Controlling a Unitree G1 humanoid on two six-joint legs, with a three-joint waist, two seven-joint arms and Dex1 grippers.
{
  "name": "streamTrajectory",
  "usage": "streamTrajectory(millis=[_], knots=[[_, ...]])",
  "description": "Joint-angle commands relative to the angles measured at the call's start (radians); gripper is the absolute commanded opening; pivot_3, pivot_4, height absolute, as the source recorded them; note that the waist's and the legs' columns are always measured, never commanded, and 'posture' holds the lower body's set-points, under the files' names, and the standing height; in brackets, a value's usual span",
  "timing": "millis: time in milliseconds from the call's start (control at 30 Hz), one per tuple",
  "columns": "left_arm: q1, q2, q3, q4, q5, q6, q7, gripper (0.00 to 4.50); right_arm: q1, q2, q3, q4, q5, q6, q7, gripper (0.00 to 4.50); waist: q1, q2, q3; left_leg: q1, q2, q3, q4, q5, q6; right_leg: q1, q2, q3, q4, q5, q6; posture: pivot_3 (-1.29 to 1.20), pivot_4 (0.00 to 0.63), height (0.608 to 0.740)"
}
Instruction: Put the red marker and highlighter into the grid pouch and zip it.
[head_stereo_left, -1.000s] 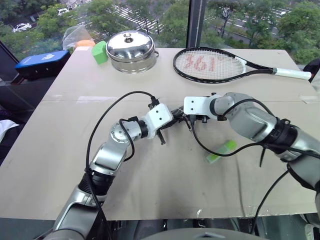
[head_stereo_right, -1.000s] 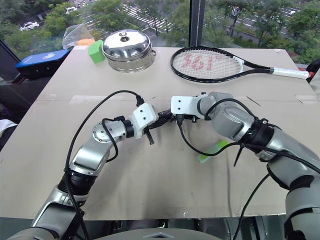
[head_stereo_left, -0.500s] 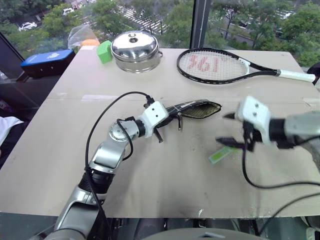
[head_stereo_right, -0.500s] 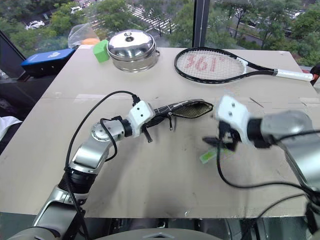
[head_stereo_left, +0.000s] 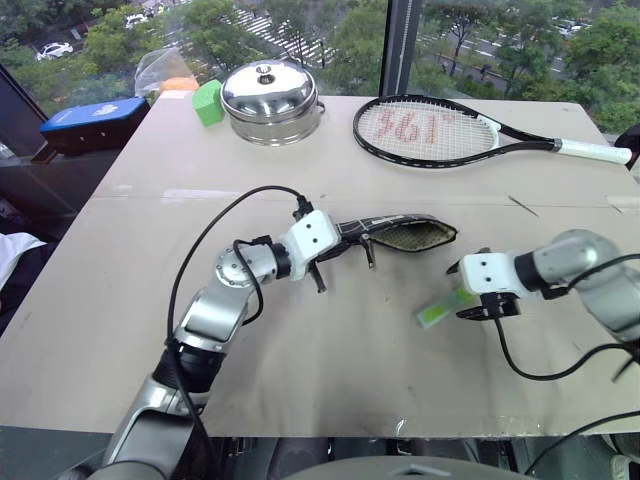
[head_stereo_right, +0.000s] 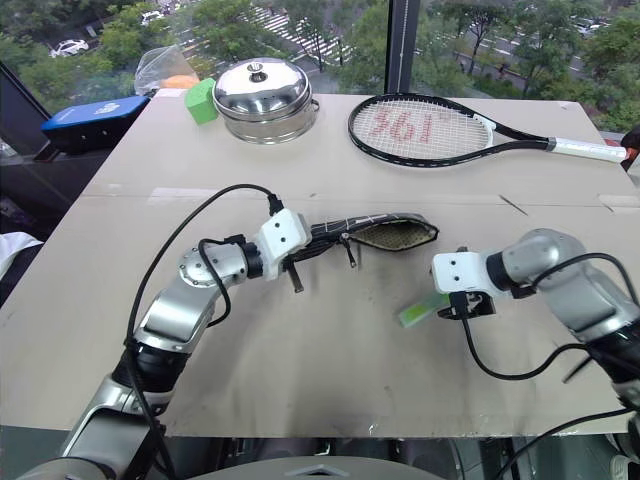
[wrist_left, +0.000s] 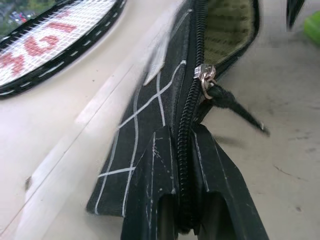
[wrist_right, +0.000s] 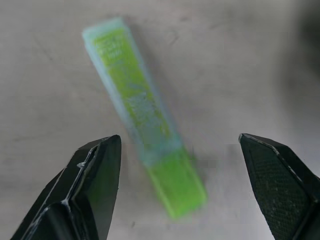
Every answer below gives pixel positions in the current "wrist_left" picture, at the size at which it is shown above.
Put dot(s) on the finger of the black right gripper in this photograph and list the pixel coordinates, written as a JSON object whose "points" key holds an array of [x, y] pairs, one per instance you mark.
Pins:
{"points": [[294, 12]]}

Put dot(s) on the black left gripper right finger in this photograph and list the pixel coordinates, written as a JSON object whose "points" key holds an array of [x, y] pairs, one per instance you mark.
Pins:
{"points": [[220, 180]]}

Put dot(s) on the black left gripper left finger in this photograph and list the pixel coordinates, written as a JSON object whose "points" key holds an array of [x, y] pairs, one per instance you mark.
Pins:
{"points": [[150, 190]]}

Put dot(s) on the black grid pouch with zipper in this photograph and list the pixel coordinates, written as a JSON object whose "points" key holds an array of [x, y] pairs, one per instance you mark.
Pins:
{"points": [[175, 95]]}

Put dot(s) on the green highlighter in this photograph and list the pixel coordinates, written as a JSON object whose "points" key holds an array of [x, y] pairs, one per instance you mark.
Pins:
{"points": [[313, 23]]}

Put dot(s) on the badminton racket with red logo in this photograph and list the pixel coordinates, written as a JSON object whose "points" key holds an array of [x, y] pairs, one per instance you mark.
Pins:
{"points": [[45, 42]]}

